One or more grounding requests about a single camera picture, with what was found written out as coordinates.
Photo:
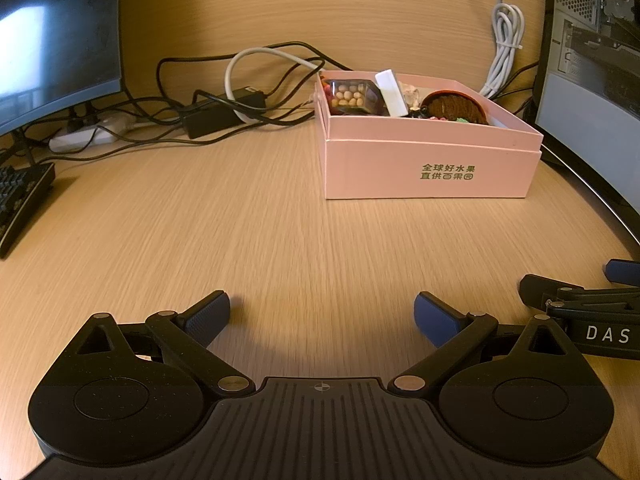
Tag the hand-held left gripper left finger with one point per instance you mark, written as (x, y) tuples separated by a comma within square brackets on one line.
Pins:
[(210, 312)]

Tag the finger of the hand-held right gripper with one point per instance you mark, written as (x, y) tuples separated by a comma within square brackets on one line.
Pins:
[(537, 287), (625, 271)]

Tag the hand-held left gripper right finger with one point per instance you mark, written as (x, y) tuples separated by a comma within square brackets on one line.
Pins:
[(435, 315)]

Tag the pink cardboard box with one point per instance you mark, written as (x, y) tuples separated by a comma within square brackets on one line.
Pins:
[(360, 170)]

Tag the brown round bowl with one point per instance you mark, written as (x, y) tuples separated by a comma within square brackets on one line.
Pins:
[(455, 107)]

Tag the white battery charger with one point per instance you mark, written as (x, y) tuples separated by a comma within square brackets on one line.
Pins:
[(392, 92)]

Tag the clear packet of beans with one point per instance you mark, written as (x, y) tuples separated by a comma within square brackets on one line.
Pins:
[(350, 97)]

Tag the black power adapter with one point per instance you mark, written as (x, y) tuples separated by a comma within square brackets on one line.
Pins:
[(210, 119)]

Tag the white power strip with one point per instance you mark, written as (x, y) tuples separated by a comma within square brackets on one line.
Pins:
[(80, 137)]

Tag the black keyboard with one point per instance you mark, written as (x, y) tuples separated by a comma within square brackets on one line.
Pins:
[(20, 205)]

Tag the small black hub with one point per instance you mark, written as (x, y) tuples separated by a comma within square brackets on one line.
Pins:
[(250, 96)]

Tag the computer monitor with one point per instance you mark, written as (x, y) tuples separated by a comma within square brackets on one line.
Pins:
[(60, 35)]

